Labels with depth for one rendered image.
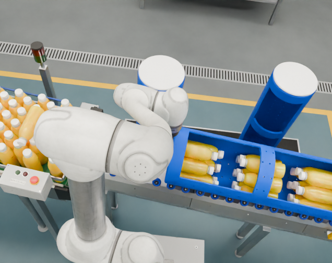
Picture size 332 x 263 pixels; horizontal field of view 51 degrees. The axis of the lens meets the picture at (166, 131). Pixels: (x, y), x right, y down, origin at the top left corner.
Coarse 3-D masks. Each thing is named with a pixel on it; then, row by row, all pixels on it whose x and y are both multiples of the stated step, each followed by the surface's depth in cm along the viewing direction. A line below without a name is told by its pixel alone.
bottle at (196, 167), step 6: (186, 162) 160; (192, 162) 161; (198, 162) 161; (204, 162) 162; (186, 168) 160; (192, 168) 160; (198, 168) 160; (204, 168) 160; (198, 174) 162; (204, 174) 162
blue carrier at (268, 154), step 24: (216, 144) 177; (240, 144) 173; (168, 168) 155; (240, 168) 181; (264, 168) 153; (288, 168) 179; (216, 192) 160; (240, 192) 157; (264, 192) 154; (288, 192) 178; (312, 216) 163
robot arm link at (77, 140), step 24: (48, 120) 78; (72, 120) 77; (96, 120) 78; (120, 120) 80; (48, 144) 77; (72, 144) 76; (96, 144) 75; (72, 168) 80; (96, 168) 79; (72, 192) 94; (96, 192) 94; (96, 216) 104; (72, 240) 117; (96, 240) 116
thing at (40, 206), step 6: (30, 198) 169; (36, 204) 175; (42, 204) 180; (42, 210) 182; (48, 210) 191; (42, 216) 190; (48, 216) 193; (48, 222) 199; (54, 222) 208; (48, 228) 209; (54, 228) 210; (54, 234) 219
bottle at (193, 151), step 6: (192, 144) 162; (186, 150) 160; (192, 150) 160; (198, 150) 160; (204, 150) 160; (210, 150) 161; (186, 156) 161; (192, 156) 160; (198, 156) 160; (204, 156) 160; (210, 156) 161
